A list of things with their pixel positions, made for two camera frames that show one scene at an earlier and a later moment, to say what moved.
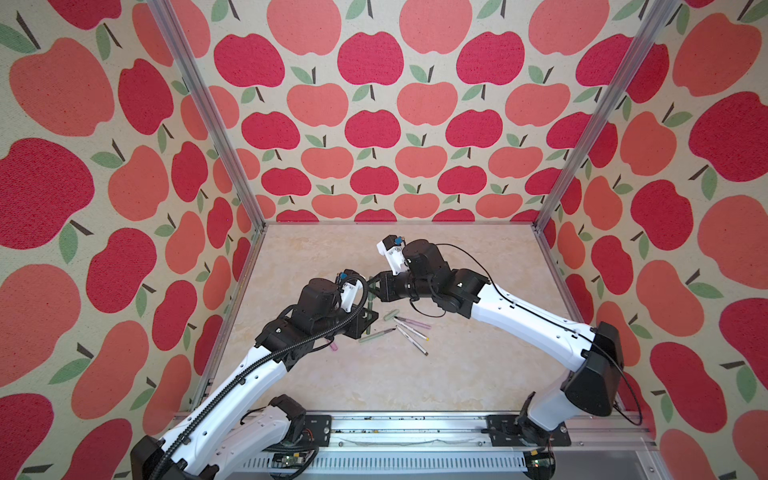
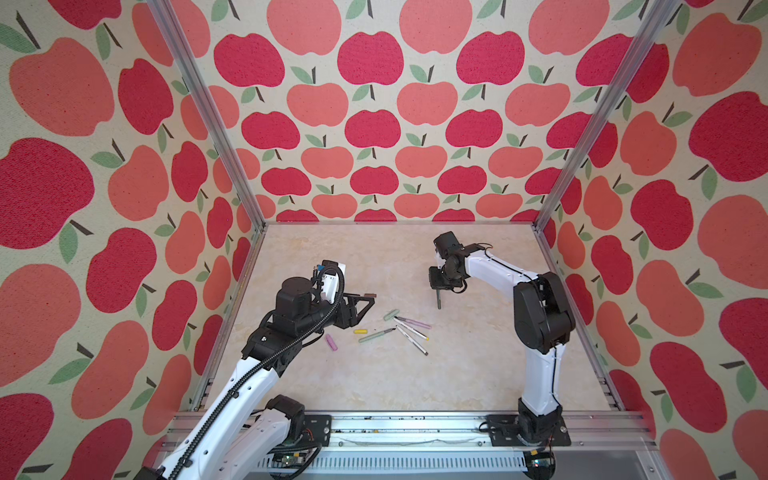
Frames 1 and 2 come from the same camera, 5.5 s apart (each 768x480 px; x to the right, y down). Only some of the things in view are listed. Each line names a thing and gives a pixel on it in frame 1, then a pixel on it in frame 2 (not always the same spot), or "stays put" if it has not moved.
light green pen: x=376 y=335 stays put
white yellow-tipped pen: x=411 y=329 stays put
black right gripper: x=383 y=292 to x=434 y=284
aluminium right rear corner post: x=657 y=27 stays put
